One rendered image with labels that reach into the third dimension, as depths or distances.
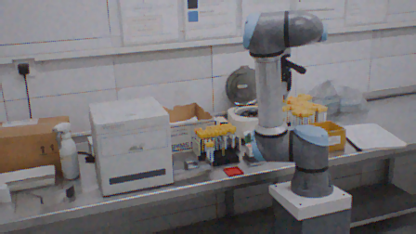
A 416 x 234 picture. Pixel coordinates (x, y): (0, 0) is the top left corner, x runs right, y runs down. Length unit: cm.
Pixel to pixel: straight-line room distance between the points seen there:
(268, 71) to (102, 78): 104
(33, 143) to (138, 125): 53
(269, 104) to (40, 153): 102
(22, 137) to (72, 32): 55
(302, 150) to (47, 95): 127
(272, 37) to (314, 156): 44
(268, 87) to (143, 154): 55
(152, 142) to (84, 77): 68
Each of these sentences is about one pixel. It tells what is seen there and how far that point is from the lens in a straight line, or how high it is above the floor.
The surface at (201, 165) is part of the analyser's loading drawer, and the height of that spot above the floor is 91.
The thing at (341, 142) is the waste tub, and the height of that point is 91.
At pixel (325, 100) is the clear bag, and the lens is 253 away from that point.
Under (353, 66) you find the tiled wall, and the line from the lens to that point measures 280.
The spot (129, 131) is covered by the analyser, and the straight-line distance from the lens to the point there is 163.
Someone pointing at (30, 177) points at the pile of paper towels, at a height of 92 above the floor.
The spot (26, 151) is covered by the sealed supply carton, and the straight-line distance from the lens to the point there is 199.
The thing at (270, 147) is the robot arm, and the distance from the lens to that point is 153.
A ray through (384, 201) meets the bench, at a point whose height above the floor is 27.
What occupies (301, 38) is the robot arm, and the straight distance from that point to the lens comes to 138.
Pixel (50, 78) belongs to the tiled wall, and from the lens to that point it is 220.
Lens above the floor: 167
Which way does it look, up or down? 18 degrees down
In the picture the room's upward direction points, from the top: 2 degrees counter-clockwise
